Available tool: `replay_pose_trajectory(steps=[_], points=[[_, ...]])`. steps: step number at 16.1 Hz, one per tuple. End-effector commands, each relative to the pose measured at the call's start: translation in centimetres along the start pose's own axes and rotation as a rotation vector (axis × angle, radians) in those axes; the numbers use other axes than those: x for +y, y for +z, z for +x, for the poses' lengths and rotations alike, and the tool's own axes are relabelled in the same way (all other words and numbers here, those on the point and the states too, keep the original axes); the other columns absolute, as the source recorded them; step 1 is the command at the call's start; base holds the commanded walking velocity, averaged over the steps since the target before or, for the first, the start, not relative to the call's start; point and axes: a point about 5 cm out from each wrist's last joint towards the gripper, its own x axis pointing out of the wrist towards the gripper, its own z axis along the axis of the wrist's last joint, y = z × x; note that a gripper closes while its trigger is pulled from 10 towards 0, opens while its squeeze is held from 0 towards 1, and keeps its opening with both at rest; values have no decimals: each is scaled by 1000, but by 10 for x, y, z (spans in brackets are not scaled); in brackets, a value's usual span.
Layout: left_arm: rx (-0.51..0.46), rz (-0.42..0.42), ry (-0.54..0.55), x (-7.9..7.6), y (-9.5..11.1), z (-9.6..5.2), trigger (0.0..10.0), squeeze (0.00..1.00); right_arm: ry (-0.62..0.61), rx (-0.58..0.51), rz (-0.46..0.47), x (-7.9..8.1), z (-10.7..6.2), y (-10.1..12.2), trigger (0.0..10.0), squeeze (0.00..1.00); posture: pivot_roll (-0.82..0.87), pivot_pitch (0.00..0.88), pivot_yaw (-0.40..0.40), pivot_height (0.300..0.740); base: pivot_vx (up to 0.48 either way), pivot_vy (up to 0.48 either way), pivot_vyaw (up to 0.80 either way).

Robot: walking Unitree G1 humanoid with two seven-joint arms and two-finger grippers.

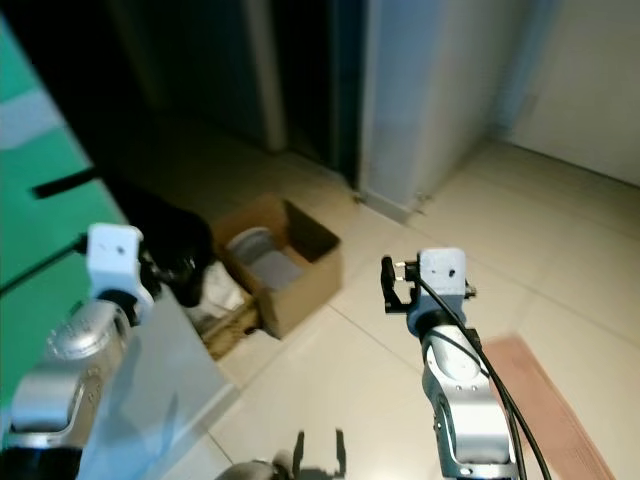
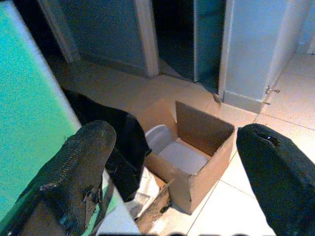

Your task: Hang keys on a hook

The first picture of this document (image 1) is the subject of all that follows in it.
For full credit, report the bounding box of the brown cardboard box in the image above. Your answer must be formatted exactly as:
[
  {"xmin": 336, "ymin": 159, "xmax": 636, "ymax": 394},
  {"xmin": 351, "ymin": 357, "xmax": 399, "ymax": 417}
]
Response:
[{"xmin": 200, "ymin": 194, "xmax": 344, "ymax": 363}]

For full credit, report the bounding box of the white tape patch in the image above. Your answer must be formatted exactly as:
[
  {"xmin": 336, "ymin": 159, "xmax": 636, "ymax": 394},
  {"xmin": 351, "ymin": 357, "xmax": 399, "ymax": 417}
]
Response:
[{"xmin": 0, "ymin": 88, "xmax": 43, "ymax": 151}]

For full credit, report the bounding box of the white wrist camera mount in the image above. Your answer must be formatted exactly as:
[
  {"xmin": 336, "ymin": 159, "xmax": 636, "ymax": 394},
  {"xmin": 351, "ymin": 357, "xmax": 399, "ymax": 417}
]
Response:
[
  {"xmin": 418, "ymin": 247, "xmax": 473, "ymax": 304},
  {"xmin": 87, "ymin": 222, "xmax": 143, "ymax": 301}
]

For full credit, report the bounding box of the green board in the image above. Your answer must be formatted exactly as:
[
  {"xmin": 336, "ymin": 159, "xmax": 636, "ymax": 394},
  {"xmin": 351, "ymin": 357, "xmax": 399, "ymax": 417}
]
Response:
[{"xmin": 0, "ymin": 22, "xmax": 109, "ymax": 401}]

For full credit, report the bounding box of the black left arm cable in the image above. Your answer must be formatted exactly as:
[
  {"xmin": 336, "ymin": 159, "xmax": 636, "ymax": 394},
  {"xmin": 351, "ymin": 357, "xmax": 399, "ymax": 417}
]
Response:
[{"xmin": 0, "ymin": 236, "xmax": 89, "ymax": 297}]

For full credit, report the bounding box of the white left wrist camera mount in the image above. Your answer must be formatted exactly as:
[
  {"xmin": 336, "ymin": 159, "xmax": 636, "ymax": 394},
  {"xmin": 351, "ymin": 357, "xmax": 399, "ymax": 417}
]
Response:
[{"xmin": 87, "ymin": 222, "xmax": 143, "ymax": 301}]

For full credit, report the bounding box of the grey board panel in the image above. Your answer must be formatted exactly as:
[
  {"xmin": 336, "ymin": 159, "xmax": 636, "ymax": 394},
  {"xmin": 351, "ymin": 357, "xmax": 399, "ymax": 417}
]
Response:
[{"xmin": 75, "ymin": 310, "xmax": 241, "ymax": 480}]

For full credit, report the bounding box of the brown floor mat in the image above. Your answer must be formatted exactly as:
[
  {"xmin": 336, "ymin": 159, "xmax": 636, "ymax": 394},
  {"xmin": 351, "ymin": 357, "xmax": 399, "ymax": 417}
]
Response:
[{"xmin": 480, "ymin": 333, "xmax": 616, "ymax": 480}]

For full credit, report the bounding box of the white door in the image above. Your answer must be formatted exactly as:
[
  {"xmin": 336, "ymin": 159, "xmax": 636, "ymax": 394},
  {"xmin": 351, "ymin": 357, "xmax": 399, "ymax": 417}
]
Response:
[{"xmin": 358, "ymin": 0, "xmax": 541, "ymax": 223}]

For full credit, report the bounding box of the grey door post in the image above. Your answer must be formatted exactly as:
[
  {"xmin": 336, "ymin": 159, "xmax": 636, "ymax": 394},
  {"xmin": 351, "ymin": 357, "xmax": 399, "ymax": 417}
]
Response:
[{"xmin": 240, "ymin": 0, "xmax": 286, "ymax": 153}]

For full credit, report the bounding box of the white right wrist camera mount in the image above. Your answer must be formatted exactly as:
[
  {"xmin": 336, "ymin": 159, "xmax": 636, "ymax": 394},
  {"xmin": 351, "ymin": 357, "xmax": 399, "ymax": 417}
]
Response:
[{"xmin": 418, "ymin": 247, "xmax": 473, "ymax": 304}]

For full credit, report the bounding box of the dark door frame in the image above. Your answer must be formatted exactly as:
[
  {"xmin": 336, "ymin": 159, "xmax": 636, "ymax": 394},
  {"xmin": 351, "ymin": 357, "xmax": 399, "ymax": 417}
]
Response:
[{"xmin": 275, "ymin": 0, "xmax": 366, "ymax": 186}]

